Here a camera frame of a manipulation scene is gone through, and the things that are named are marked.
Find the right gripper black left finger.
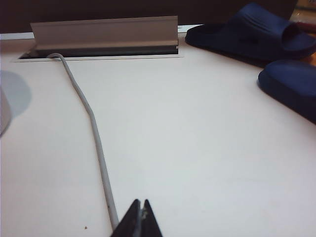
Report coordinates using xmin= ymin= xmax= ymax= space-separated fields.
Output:
xmin=111 ymin=198 xmax=142 ymax=237

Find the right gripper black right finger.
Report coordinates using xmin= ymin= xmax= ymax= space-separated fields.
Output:
xmin=139 ymin=198 xmax=163 ymax=237

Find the white ribbed trash can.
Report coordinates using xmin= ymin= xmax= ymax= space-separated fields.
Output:
xmin=0 ymin=91 xmax=12 ymax=138

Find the navy blue rubber slipper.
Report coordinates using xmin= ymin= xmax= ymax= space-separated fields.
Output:
xmin=185 ymin=2 xmax=316 ymax=69
xmin=258 ymin=59 xmax=316 ymax=124

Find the brown desk partition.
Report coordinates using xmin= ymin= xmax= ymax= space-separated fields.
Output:
xmin=0 ymin=0 xmax=299 ymax=34

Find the white power cable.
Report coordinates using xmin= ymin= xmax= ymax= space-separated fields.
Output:
xmin=45 ymin=53 xmax=121 ymax=230

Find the white desk cable flap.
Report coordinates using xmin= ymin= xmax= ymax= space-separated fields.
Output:
xmin=29 ymin=15 xmax=179 ymax=55

